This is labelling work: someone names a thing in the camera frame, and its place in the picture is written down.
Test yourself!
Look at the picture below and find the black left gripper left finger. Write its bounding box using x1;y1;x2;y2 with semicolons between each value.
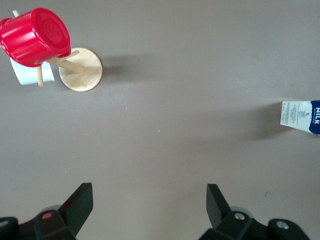
33;182;94;240

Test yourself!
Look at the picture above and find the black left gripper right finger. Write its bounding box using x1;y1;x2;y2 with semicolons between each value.
198;183;268;240

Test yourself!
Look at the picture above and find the blue white milk carton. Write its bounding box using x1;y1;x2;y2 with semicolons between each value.
279;99;320;136

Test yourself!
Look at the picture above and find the white cup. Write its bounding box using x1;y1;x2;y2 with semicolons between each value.
9;57;56;86

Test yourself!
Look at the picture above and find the red plastic cup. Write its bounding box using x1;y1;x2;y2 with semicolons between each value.
0;7;71;68

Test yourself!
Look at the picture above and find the wooden mug tree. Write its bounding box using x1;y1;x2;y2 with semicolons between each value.
12;9;103;92

